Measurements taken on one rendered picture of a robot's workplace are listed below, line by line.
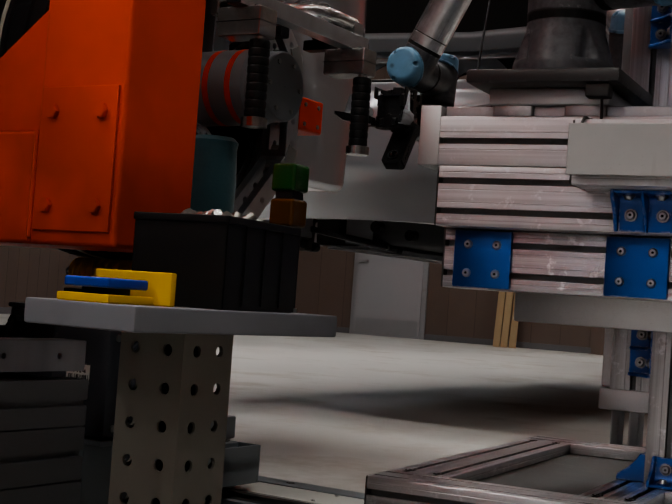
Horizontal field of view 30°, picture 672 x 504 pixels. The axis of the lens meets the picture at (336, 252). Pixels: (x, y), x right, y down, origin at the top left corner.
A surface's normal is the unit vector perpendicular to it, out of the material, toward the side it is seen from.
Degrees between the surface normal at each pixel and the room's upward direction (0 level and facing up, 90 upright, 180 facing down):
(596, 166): 90
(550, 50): 73
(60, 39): 90
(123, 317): 90
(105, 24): 90
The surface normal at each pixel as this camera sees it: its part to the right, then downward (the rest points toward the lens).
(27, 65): -0.52, -0.07
